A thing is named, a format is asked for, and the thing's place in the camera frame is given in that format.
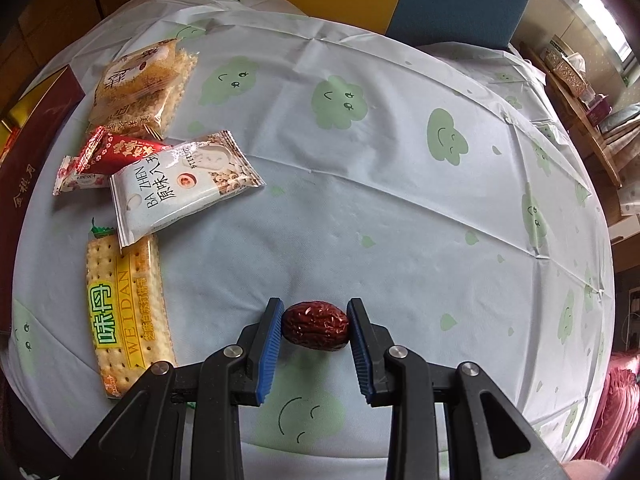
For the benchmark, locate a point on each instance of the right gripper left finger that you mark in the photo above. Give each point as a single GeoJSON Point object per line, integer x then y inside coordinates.
{"type": "Point", "coordinates": [142, 436]}

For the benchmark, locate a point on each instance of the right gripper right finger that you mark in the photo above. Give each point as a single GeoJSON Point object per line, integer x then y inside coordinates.
{"type": "Point", "coordinates": [488, 437]}

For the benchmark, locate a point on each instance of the yellow green cracker pack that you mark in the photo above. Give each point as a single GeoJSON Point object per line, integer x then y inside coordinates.
{"type": "Point", "coordinates": [127, 311]}

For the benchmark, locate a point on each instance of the dried red date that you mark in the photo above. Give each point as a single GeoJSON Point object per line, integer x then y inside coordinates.
{"type": "Point", "coordinates": [316, 325]}

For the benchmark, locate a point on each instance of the white ba zhen snack pack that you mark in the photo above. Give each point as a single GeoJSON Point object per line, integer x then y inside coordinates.
{"type": "Point", "coordinates": [162, 188]}

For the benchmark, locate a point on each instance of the pink rose candy pack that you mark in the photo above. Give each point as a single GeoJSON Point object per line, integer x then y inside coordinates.
{"type": "Point", "coordinates": [74, 174]}

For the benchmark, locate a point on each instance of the red wedding candy pack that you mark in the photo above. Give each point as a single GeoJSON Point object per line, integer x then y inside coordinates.
{"type": "Point", "coordinates": [107, 153]}

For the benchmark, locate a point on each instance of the puffed rice bar pack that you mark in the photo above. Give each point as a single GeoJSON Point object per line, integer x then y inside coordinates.
{"type": "Point", "coordinates": [148, 112]}

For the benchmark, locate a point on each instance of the orange round cake pack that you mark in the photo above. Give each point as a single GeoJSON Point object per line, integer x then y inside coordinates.
{"type": "Point", "coordinates": [149, 68]}

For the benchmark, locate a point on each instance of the white green patterned tablecloth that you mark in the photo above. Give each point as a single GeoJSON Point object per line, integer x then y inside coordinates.
{"type": "Point", "coordinates": [392, 176]}

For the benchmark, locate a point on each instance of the wooden side desk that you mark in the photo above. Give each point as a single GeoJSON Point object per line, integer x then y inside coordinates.
{"type": "Point", "coordinates": [573, 117]}

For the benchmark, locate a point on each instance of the red gold gift box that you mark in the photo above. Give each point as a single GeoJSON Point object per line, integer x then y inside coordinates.
{"type": "Point", "coordinates": [27, 133]}

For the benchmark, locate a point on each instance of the tissue box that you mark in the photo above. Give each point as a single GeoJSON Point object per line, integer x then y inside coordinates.
{"type": "Point", "coordinates": [566, 64]}

